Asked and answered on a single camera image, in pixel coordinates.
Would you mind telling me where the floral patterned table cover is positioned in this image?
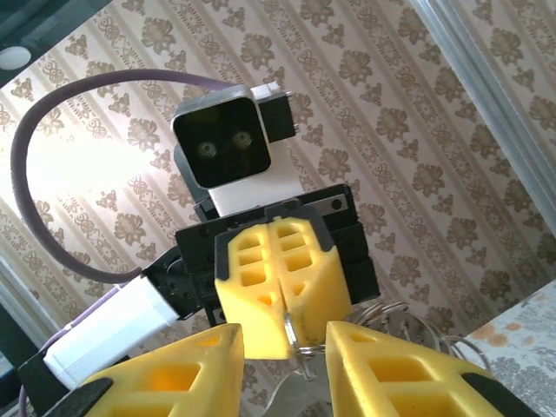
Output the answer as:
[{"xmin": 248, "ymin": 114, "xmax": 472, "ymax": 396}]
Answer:
[{"xmin": 462, "ymin": 281, "xmax": 556, "ymax": 417}]

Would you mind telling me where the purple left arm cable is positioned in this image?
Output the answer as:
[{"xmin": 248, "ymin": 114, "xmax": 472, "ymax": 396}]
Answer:
[{"xmin": 10, "ymin": 69, "xmax": 222, "ymax": 288}]

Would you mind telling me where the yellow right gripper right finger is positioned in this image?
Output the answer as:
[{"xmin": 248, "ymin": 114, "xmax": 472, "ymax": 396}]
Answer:
[{"xmin": 324, "ymin": 320, "xmax": 538, "ymax": 417}]

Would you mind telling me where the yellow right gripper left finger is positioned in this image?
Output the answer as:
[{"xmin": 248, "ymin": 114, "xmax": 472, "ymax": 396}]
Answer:
[{"xmin": 73, "ymin": 323, "xmax": 246, "ymax": 417}]

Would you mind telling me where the aluminium left frame post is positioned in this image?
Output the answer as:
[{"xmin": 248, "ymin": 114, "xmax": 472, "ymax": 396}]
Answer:
[{"xmin": 410, "ymin": 0, "xmax": 556, "ymax": 214}]

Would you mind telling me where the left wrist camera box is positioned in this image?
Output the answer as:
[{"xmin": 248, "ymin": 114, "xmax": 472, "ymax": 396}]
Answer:
[{"xmin": 171, "ymin": 81, "xmax": 306, "ymax": 218}]

